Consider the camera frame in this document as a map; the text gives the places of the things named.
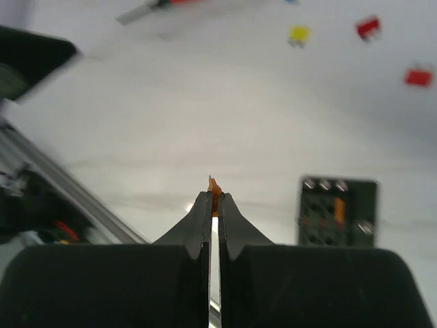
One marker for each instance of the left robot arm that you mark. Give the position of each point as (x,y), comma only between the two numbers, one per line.
(27,58)

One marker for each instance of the yellow blade fuse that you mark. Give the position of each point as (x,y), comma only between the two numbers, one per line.
(299,36)

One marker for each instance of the orange blade fuse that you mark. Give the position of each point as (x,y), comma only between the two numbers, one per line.
(339,210)

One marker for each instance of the brown blade fuse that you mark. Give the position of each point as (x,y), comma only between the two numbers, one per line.
(216,191)

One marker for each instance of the black fuse box base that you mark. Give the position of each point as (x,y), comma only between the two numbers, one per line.
(316,222)

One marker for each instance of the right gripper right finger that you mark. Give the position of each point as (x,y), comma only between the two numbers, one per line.
(268,285)

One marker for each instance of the red handled screwdriver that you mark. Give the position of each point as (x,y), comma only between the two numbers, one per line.
(148,8)

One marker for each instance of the aluminium front rail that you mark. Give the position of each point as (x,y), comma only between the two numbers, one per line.
(107,228)

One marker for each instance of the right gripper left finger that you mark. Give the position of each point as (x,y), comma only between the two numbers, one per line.
(162,284)

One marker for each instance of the dark red blade fuse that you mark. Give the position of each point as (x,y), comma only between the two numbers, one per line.
(369,28)

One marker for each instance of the bright red blade fuse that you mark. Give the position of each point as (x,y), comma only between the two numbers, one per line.
(420,76)

